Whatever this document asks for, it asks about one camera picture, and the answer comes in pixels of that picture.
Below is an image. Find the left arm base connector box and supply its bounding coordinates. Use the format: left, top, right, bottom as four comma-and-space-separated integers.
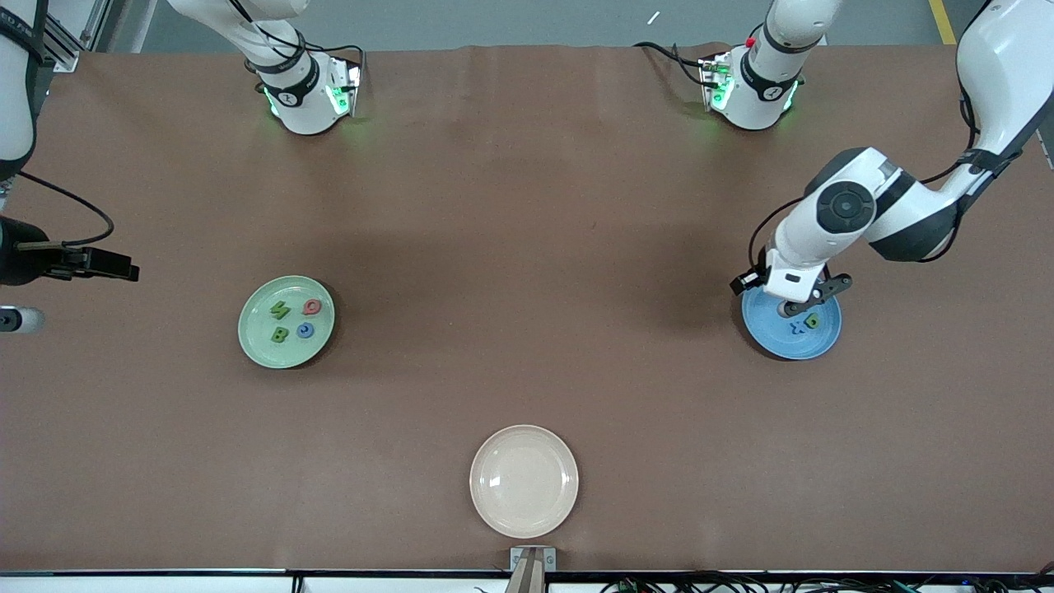
698, 54, 735, 112

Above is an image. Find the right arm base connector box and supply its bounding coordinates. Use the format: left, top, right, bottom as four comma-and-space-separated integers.
325, 56, 363, 116

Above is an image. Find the blue plate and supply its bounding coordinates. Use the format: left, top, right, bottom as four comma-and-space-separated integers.
741, 284, 843, 361

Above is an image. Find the green plate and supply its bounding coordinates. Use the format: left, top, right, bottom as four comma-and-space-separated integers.
237, 275, 337, 370

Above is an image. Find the brown table cover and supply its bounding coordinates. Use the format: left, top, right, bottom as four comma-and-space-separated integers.
0, 43, 1054, 573

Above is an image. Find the cream plate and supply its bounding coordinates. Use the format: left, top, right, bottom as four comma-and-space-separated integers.
469, 424, 580, 539

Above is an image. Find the aluminium frame profile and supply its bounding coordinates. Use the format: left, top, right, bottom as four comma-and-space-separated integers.
41, 0, 112, 71

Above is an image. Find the black left arm base cable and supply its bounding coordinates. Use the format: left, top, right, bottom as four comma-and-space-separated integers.
632, 41, 711, 87

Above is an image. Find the black arm base cable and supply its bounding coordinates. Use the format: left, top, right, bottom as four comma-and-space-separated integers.
309, 41, 366, 83
632, 41, 711, 87

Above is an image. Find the black cable bundle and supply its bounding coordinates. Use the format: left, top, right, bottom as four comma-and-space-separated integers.
601, 568, 1054, 593

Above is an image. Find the black right arm base cable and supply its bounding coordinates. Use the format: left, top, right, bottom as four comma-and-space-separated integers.
309, 41, 366, 83

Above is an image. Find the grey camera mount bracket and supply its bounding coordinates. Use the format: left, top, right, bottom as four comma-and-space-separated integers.
506, 547, 557, 593

